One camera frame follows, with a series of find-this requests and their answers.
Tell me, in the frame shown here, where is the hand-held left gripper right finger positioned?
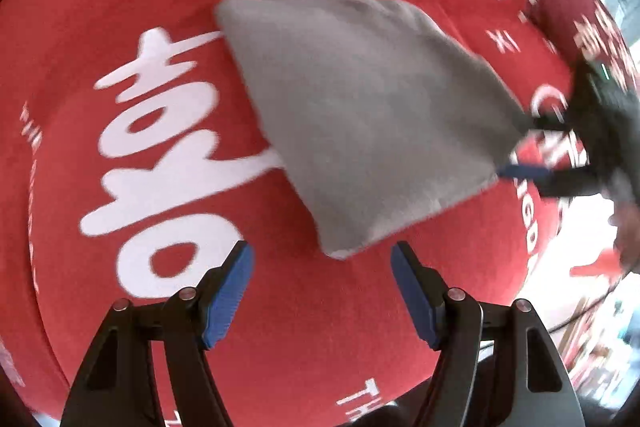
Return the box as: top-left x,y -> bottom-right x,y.
390,240 -> 587,427

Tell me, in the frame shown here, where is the red printed blanket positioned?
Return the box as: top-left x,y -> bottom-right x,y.
0,0 -> 640,427

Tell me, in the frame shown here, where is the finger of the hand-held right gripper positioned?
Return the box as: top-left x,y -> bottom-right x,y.
527,113 -> 577,132
497,161 -> 608,200

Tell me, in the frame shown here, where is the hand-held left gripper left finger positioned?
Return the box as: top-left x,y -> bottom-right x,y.
60,240 -> 256,427

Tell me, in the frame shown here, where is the dark red printed pillow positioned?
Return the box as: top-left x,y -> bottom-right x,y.
522,0 -> 640,88

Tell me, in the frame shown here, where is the grey knit sweater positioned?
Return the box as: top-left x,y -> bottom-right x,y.
214,0 -> 535,261

